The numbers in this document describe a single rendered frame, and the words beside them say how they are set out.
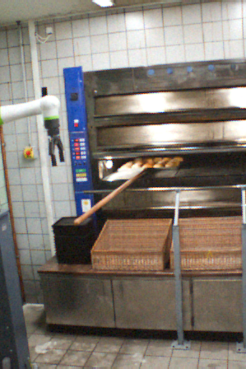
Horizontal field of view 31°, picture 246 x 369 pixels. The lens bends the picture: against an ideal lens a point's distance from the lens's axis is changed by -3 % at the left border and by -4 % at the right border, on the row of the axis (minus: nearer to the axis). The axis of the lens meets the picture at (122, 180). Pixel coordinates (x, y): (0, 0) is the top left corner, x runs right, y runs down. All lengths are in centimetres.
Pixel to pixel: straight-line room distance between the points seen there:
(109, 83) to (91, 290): 166
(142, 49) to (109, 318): 214
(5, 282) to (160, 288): 115
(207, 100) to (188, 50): 42
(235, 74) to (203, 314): 184
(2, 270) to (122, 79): 180
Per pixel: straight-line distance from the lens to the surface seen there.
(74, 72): 380
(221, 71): 361
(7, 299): 300
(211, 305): 339
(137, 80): 369
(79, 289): 356
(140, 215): 380
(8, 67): 409
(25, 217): 417
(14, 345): 315
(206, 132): 361
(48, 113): 264
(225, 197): 368
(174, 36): 365
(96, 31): 380
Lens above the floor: 180
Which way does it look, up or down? 10 degrees down
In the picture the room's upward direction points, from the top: 5 degrees counter-clockwise
